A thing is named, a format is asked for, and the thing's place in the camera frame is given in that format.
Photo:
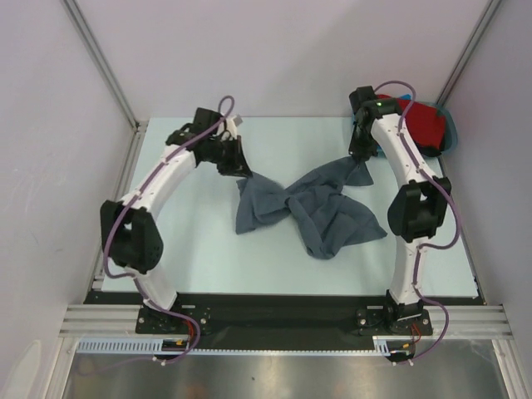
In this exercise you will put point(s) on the left aluminium corner post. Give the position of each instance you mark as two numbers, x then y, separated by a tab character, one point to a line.
93	47

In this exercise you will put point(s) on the aluminium front frame rail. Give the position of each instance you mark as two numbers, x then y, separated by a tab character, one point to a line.
462	322

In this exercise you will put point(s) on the black t shirt in basket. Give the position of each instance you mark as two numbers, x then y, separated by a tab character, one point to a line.
448	141

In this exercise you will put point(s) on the right aluminium corner post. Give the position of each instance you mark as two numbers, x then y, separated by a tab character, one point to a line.
481	27

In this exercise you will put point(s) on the aluminium corner post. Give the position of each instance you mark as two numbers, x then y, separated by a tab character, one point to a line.
481	27
93	47

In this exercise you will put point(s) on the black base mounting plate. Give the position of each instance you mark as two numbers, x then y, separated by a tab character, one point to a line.
272	322

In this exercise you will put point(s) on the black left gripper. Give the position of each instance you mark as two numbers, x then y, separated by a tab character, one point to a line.
237	165

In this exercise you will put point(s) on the grey blue t shirt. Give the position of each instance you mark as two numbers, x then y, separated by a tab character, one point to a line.
326	218

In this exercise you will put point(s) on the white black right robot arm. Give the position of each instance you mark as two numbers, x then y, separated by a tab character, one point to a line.
415	214

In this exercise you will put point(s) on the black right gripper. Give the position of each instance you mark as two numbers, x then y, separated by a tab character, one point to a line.
359	152

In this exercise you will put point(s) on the slotted grey cable duct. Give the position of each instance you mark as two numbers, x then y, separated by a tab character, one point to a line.
167	347

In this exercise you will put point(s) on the red t shirt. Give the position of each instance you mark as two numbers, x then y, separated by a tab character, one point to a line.
423	125

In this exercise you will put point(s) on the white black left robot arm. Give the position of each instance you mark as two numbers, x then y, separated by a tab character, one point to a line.
132	245

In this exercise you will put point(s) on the blue plastic basket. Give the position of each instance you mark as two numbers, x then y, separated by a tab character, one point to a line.
399	107

